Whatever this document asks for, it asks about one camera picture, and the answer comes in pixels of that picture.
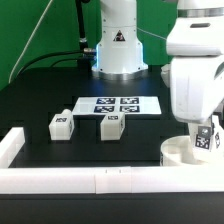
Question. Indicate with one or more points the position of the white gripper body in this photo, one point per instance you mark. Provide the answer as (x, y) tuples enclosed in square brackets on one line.
[(196, 86)]

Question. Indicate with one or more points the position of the white round stool seat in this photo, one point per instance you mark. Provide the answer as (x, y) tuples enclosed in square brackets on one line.
[(177, 151)]

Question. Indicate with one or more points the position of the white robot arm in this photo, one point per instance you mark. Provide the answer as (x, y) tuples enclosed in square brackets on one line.
[(195, 43)]

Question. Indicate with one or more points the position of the white marker tag board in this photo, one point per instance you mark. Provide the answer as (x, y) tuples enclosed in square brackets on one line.
[(132, 105)]

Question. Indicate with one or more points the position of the white U-shaped fence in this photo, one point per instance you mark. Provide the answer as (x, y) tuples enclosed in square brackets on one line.
[(105, 180)]

